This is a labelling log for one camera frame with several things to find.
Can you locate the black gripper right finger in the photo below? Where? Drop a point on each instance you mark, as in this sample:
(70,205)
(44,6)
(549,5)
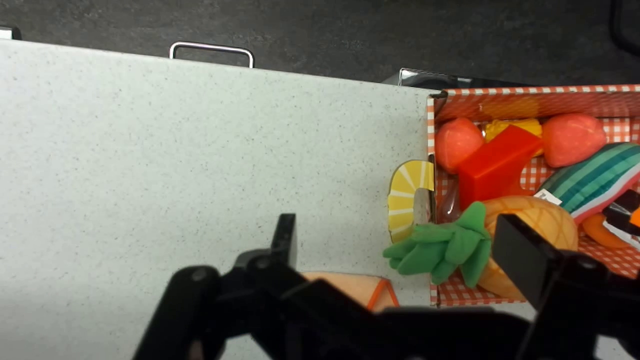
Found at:
(527,260)

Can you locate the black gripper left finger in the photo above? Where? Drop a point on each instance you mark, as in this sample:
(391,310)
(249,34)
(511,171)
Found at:
(282,232)

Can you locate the yellow plush pineapple green leaves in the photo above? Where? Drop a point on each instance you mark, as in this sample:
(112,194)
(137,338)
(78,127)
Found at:
(541,216)

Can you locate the orange checkered cardboard basket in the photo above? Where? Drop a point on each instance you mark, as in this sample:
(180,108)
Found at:
(481,102)

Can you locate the orange round toy food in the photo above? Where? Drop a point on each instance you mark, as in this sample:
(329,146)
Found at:
(592,231)

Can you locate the red toy block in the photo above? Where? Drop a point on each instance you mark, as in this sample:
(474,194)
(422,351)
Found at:
(501,162)

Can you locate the clear plastic piece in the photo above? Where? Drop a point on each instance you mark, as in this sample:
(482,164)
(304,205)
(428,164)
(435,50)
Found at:
(445,201)

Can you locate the striped green watermelon slice toy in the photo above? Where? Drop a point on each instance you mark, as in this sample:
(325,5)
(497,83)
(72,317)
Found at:
(592,181)

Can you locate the black orange white sushi toy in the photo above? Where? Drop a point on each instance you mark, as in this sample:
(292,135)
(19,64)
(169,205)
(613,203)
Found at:
(623,216)

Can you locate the salmon pink toy fruit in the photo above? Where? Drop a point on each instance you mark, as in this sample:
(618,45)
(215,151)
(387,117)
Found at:
(458,143)
(572,139)

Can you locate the yellow toy food piece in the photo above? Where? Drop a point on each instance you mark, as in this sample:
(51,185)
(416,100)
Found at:
(513,127)

